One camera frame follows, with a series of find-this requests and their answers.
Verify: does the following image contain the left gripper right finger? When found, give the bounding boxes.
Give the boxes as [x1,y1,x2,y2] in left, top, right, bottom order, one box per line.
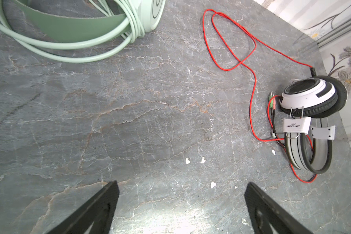
[244,182,311,234]

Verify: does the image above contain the white green headphone cable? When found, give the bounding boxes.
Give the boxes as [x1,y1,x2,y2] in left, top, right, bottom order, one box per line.
[87,0,147,44]

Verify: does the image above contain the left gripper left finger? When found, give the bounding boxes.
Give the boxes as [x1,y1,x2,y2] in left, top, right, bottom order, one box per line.
[49,181,120,234]

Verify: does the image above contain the green white headphones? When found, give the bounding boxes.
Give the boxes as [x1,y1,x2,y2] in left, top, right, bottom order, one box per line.
[0,0,167,63]

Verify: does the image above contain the black white headphones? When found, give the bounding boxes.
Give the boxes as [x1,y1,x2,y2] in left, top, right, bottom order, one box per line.
[279,76,348,174]

